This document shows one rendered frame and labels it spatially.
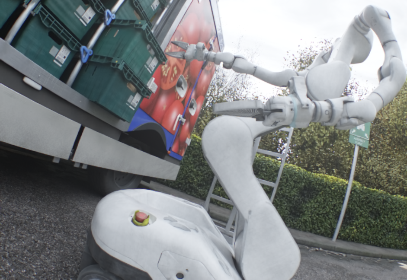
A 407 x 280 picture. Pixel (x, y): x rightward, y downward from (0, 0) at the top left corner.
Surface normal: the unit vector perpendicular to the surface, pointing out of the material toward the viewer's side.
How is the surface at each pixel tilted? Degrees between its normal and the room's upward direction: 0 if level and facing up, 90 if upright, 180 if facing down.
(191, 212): 73
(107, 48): 95
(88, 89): 95
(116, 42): 95
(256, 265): 90
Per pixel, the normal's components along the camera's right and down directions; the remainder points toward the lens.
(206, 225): 0.06, -0.48
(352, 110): -0.30, -0.14
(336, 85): 0.04, -0.16
